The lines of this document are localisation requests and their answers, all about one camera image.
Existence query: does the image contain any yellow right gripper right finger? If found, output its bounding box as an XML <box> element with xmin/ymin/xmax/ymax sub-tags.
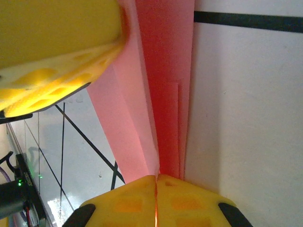
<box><xmin>157</xmin><ymin>174</ymin><xmax>254</xmax><ymax>227</ymax></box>

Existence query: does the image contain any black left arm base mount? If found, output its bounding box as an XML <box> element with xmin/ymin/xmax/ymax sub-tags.
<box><xmin>0</xmin><ymin>152</ymin><xmax>49</xmax><ymax>227</ymax></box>

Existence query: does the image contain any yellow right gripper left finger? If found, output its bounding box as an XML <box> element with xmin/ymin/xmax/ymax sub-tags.
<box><xmin>62</xmin><ymin>175</ymin><xmax>157</xmax><ymax>227</ymax></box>

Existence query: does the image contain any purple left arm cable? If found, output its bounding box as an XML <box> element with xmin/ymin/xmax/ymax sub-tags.
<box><xmin>0</xmin><ymin>165</ymin><xmax>11</xmax><ymax>183</ymax></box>

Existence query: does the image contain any pink paper sheet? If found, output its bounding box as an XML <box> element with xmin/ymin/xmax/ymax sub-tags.
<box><xmin>86</xmin><ymin>0</ymin><xmax>196</xmax><ymax>184</ymax></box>

